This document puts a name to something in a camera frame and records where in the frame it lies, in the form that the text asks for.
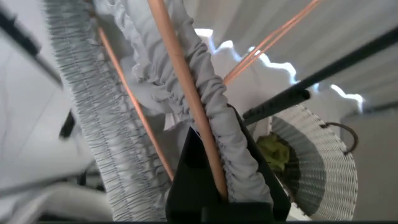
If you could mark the white curtain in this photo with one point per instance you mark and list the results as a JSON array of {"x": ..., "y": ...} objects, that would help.
[{"x": 326, "y": 37}]

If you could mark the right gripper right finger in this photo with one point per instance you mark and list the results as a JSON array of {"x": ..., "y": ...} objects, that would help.
[{"x": 273, "y": 193}]

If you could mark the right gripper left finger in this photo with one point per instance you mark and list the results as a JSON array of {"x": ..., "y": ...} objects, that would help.
[{"x": 192, "y": 186}]

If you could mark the green garment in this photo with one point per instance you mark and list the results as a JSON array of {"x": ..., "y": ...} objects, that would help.
[{"x": 273, "y": 152}]

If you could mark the pale grey shorts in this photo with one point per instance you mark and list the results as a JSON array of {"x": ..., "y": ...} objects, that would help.
[{"x": 102, "y": 124}]

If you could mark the white laundry basket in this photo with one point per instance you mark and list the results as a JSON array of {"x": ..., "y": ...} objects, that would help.
[{"x": 335, "y": 174}]

